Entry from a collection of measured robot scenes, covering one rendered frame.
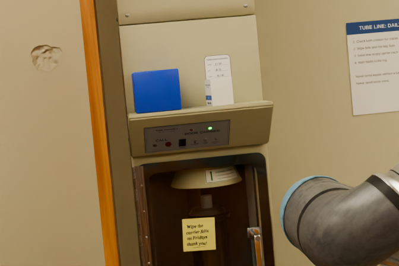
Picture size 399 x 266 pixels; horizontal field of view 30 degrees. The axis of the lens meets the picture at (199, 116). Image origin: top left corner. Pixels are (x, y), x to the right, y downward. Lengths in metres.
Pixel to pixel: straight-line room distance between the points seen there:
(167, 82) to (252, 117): 0.21
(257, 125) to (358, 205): 0.74
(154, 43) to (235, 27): 0.19
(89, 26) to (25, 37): 0.56
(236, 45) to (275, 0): 0.50
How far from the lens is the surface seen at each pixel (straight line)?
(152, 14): 1.73
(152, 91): 1.61
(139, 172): 1.72
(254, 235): 1.73
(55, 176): 2.17
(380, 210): 0.97
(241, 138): 1.70
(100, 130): 1.63
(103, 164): 1.64
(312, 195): 1.06
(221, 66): 1.74
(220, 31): 1.74
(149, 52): 1.72
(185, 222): 1.74
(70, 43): 2.16
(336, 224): 0.98
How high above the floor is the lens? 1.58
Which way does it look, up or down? 3 degrees down
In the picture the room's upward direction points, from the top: 5 degrees counter-clockwise
